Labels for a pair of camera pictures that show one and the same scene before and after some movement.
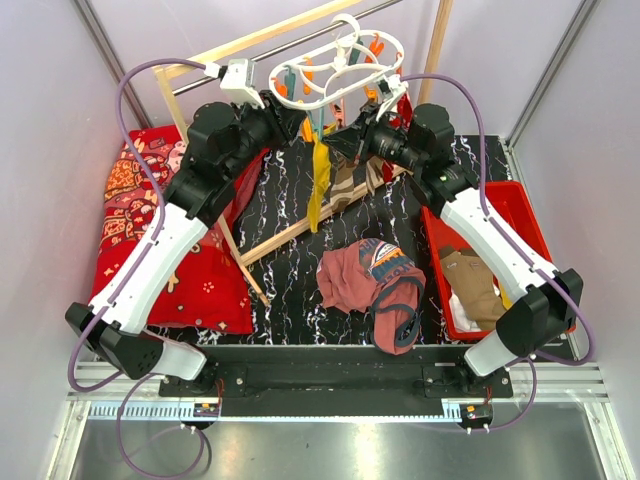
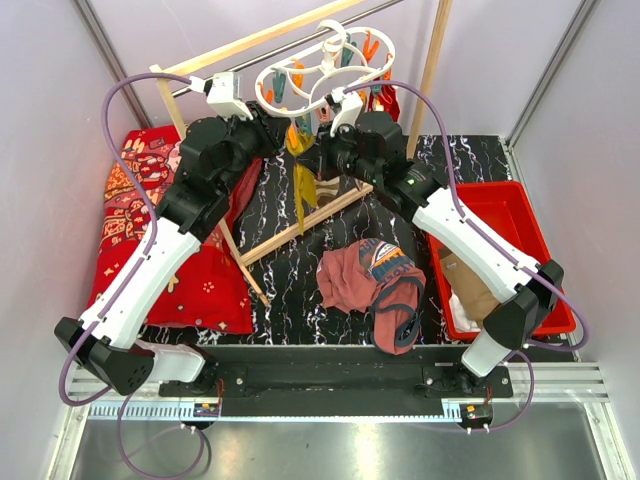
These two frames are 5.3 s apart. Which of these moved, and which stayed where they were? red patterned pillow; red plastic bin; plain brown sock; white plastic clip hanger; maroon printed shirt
Moved: white plastic clip hanger
Stayed: maroon printed shirt; red patterned pillow; plain brown sock; red plastic bin
